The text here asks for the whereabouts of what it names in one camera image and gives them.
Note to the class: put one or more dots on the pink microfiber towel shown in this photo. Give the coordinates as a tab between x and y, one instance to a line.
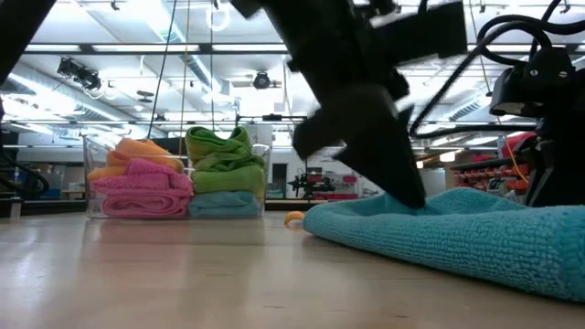
146	178
144	206

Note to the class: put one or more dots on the black ceiling device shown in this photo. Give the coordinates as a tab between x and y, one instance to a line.
261	80
80	74

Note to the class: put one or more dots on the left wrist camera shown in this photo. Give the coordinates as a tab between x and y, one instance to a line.
425	29

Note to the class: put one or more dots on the black distant robot arm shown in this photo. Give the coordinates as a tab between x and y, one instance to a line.
311	184

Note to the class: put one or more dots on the orange microfiber towel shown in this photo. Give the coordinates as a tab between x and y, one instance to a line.
294	217
137	150

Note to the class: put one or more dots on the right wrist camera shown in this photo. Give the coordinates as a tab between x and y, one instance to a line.
535	82

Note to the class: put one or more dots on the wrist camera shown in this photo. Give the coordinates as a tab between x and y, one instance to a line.
535	82
425	29

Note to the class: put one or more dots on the red object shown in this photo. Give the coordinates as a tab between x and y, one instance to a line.
518	141

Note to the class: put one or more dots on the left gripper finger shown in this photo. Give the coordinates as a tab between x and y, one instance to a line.
375	137
411	173

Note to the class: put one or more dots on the blue microfiber towel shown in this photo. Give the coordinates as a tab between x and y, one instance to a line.
224	204
457	237

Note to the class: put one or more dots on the clear plastic bin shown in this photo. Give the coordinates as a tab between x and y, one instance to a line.
91	183

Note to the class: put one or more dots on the black overhead crossbar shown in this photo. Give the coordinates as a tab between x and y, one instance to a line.
137	47

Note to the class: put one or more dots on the shelf with red bins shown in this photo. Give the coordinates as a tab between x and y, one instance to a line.
493	176

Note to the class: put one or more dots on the white pillar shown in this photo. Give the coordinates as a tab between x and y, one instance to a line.
265	134

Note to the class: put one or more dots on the black monitor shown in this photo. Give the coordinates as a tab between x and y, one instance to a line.
171	144

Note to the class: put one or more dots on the red and white shelf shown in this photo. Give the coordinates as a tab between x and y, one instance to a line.
345	180

